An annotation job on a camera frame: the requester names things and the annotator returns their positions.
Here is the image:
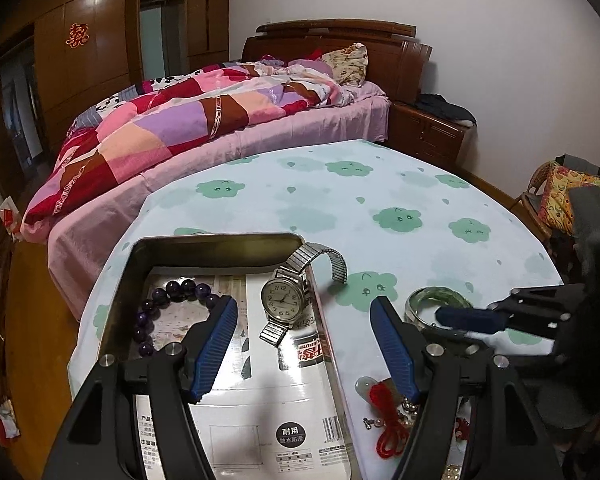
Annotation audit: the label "wicker chair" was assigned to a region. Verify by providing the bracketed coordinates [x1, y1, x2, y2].
[510, 160, 600, 243]

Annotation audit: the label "jade pendant on red cord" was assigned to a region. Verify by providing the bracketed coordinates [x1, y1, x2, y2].
[355, 375, 421, 461]

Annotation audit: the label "brown wooden wardrobe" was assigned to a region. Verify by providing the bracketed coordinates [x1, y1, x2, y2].
[0, 0, 231, 161]

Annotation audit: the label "colourful patterned cushion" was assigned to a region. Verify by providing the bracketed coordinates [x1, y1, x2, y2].
[537, 162, 600, 233]

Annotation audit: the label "green jade bangle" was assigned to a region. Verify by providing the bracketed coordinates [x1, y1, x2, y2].
[405, 286, 473, 333]

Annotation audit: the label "dark clothes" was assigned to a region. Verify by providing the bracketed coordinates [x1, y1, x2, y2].
[414, 92, 478, 126]

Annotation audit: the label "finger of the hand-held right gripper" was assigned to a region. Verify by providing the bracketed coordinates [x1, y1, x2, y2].
[436, 285, 588, 348]

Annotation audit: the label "silver wristwatch metal band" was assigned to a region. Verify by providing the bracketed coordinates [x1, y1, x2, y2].
[258, 242, 348, 347]

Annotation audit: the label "bed with pink sheet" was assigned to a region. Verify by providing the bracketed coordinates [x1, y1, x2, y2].
[20, 80, 393, 321]

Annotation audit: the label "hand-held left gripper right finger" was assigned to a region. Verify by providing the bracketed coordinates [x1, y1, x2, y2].
[370, 296, 566, 480]

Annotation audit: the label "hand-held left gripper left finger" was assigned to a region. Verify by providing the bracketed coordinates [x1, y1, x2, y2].
[45, 295, 239, 480]

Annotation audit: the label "patchwork quilt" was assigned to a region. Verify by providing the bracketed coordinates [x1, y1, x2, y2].
[22, 57, 348, 233]

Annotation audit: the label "red paper decoration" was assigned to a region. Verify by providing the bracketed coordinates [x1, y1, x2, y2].
[64, 22, 92, 50]

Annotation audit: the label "printed paper sheet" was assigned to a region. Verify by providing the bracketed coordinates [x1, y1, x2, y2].
[135, 270, 351, 480]

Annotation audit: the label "purple bead bracelet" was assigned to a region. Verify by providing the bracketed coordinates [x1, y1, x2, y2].
[132, 280, 221, 358]

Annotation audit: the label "wooden headboard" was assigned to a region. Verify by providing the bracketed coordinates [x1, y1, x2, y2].
[242, 19, 433, 106]

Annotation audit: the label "floral pillow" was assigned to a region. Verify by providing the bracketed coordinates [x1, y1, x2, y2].
[321, 42, 370, 86]

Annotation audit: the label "red and white bag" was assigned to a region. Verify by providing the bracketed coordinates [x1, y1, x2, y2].
[0, 197, 23, 236]

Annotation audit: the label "wooden nightstand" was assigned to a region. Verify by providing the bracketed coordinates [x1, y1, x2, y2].
[387, 100, 473, 166]

